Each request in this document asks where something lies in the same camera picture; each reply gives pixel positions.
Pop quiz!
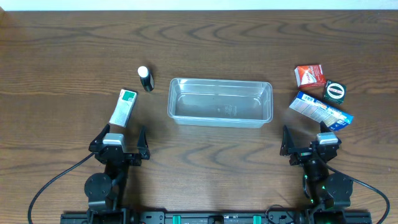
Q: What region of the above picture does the dark green square box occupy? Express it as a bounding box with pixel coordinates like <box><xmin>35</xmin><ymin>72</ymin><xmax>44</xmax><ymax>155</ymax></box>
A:
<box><xmin>323</xmin><ymin>80</ymin><xmax>346</xmax><ymax>105</ymax></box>

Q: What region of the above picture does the black mounting rail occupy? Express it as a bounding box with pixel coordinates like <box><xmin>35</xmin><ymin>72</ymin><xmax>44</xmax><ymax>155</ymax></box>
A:
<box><xmin>60</xmin><ymin>210</ymin><xmax>373</xmax><ymax>224</ymax></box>

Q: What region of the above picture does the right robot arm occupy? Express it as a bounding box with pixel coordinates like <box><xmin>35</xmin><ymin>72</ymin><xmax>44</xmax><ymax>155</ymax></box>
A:
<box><xmin>280</xmin><ymin>122</ymin><xmax>353</xmax><ymax>223</ymax></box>

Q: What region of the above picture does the clear plastic container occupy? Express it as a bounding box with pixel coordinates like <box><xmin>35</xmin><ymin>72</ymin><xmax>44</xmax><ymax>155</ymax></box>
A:
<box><xmin>167</xmin><ymin>78</ymin><xmax>273</xmax><ymax>128</ymax></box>

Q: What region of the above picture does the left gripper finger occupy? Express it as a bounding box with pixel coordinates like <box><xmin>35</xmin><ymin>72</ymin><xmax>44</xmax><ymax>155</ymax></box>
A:
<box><xmin>93</xmin><ymin>124</ymin><xmax>110</xmax><ymax>145</ymax></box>
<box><xmin>137</xmin><ymin>126</ymin><xmax>149</xmax><ymax>155</ymax></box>

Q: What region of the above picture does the blue fever patch box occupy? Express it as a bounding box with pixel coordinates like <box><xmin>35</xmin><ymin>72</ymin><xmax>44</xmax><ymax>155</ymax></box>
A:
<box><xmin>289</xmin><ymin>91</ymin><xmax>354</xmax><ymax>131</ymax></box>

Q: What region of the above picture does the white green medicine box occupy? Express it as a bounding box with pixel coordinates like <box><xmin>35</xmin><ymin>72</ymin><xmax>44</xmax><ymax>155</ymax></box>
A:
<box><xmin>109</xmin><ymin>89</ymin><xmax>137</xmax><ymax>128</ymax></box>

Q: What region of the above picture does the red white medicine box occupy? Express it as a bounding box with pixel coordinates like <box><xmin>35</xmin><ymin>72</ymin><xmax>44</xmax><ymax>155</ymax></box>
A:
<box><xmin>294</xmin><ymin>65</ymin><xmax>326</xmax><ymax>89</ymax></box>

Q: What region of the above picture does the dark bottle white cap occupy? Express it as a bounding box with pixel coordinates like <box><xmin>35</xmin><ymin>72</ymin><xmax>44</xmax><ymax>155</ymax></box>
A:
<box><xmin>137</xmin><ymin>66</ymin><xmax>154</xmax><ymax>92</ymax></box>

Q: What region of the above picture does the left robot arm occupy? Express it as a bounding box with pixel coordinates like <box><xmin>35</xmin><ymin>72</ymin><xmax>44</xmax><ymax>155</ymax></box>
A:
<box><xmin>84</xmin><ymin>124</ymin><xmax>150</xmax><ymax>223</ymax></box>

